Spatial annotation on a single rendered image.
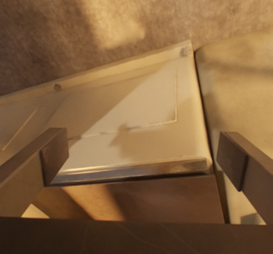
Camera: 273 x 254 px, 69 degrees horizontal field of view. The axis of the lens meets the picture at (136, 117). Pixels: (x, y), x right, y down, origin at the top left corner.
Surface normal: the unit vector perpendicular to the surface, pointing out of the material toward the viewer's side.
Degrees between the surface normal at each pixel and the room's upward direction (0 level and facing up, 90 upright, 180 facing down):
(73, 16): 0
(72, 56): 0
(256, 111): 90
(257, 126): 90
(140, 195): 0
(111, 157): 90
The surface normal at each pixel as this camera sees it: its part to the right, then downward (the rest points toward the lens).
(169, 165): -0.34, -0.75
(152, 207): -0.15, 0.65
